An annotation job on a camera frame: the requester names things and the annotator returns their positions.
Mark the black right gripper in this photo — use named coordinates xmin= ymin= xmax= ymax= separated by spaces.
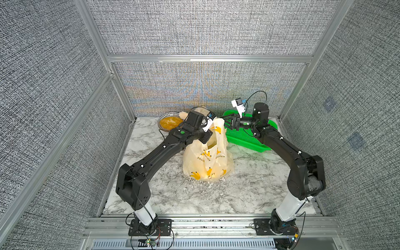
xmin=220 ymin=112 xmax=260 ymax=133

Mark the banana print plastic bag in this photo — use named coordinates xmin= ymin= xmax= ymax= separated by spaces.
xmin=179 ymin=106 xmax=216 ymax=120
xmin=183 ymin=118 xmax=234 ymax=182

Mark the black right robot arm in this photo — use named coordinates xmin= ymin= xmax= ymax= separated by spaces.
xmin=222 ymin=99 xmax=326 ymax=235

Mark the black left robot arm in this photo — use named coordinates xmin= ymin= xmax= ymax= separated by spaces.
xmin=116 ymin=111 xmax=215 ymax=228

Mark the green plastic basket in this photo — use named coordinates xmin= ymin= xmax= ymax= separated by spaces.
xmin=226 ymin=128 xmax=271 ymax=153

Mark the patterned bowl with yellow food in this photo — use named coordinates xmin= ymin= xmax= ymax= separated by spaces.
xmin=157 ymin=111 xmax=183 ymax=132

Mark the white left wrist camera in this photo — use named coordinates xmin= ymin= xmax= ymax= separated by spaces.
xmin=201 ymin=116 xmax=215 ymax=132

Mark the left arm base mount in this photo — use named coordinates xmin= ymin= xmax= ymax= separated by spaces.
xmin=128 ymin=217 xmax=172 ymax=236

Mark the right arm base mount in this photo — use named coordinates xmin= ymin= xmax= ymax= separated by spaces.
xmin=253 ymin=216 xmax=300 ymax=236

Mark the aluminium front rail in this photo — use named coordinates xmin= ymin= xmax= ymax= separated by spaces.
xmin=78 ymin=214 xmax=350 ymax=250

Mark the aluminium enclosure frame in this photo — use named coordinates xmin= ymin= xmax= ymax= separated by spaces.
xmin=1 ymin=1 xmax=353 ymax=241

